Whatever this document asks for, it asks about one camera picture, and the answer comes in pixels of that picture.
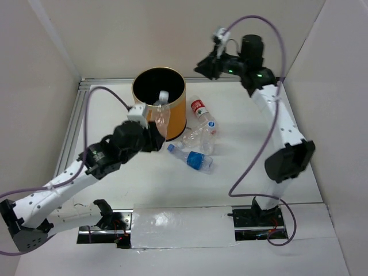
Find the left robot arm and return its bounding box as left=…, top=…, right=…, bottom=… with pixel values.
left=1, top=120, right=167, bottom=256

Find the purple cable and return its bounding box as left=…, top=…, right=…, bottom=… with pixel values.
left=0, top=86, right=130, bottom=256
left=225, top=16, right=298, bottom=246

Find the clear bottle blue round sticker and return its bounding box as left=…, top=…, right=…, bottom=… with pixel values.
left=200, top=121, right=217, bottom=155

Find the clear bottle white cap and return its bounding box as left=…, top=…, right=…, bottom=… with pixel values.
left=176, top=124, right=204, bottom=150

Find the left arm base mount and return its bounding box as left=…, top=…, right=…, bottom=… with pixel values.
left=76, top=209, right=133, bottom=250

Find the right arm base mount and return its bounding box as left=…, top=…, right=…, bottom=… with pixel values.
left=227, top=206, right=288, bottom=242

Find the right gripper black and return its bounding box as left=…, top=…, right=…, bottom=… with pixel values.
left=193, top=44, right=246, bottom=81

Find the blue label clear bottle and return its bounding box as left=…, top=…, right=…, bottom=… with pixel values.
left=167, top=144, right=213, bottom=173

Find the red label clear bottle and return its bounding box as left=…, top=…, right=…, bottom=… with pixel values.
left=189, top=95, right=213, bottom=124

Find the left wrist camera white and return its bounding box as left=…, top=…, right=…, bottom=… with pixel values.
left=127, top=103, right=148, bottom=125

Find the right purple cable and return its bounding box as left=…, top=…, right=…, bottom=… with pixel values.
left=225, top=16, right=298, bottom=246

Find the orange cylindrical bin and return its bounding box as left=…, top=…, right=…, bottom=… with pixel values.
left=132, top=67, right=187, bottom=141

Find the white tape patch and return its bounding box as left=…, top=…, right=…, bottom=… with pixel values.
left=131, top=206, right=236, bottom=249

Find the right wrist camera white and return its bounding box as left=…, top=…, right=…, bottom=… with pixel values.
left=212, top=27, right=231, bottom=44

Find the clear crushed bottle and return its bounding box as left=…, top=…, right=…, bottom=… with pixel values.
left=151, top=90, right=171, bottom=139

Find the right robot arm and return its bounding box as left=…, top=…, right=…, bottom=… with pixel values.
left=194, top=34, right=315, bottom=225

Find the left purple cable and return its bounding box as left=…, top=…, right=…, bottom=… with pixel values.
left=0, top=86, right=130, bottom=256

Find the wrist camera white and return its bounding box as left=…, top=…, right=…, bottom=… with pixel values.
left=127, top=103, right=148, bottom=125
left=212, top=27, right=231, bottom=44

